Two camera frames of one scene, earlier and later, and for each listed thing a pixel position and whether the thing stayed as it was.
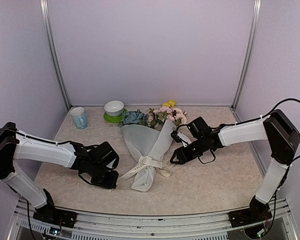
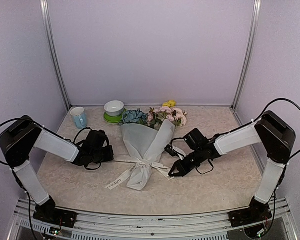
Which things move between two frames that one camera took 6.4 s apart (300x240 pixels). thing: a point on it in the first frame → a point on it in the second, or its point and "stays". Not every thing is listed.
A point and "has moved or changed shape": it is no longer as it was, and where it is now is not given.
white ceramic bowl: x=114 y=108 stays
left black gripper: x=110 y=184 → x=109 y=156
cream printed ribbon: x=163 y=168 has moved or changed shape
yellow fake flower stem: x=170 y=103 stays
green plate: x=113 y=119 stays
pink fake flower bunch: x=155 y=118 stays
